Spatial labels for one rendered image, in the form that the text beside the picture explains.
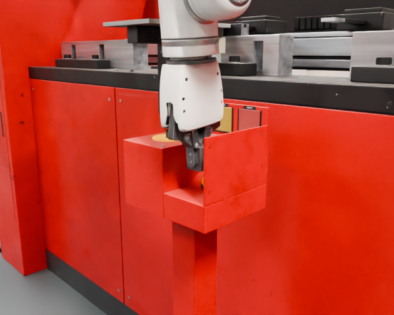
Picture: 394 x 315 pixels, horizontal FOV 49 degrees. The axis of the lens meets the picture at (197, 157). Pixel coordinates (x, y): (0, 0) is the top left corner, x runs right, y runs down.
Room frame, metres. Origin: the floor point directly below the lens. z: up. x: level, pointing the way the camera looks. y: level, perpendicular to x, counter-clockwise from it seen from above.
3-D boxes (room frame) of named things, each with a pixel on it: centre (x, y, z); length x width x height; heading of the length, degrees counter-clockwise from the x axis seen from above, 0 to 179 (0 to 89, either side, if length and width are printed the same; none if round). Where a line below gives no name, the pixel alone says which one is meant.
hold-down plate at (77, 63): (1.60, 0.42, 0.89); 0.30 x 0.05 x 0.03; 44
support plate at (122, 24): (1.11, 0.07, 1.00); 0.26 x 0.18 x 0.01; 134
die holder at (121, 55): (1.61, 0.35, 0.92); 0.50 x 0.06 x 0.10; 44
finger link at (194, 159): (0.65, 0.01, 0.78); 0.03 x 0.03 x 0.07; 46
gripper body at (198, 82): (0.66, 0.01, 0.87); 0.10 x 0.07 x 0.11; 136
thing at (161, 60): (1.08, 0.10, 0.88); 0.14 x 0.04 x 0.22; 134
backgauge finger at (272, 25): (1.34, -0.15, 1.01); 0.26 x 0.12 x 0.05; 134
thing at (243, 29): (1.20, -0.05, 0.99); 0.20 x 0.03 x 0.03; 44
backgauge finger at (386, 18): (1.09, -0.39, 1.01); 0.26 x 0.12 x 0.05; 134
